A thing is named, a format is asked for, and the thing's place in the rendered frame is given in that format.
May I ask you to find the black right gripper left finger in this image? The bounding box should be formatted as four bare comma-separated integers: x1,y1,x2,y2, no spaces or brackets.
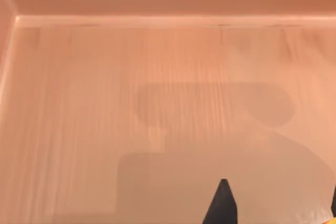
202,178,239,224

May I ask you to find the shallow salmon-coloured box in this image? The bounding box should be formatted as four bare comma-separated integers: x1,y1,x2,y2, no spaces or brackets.
0,0,336,224

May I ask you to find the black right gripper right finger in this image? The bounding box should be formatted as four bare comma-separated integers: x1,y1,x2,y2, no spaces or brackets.
330,186,336,219

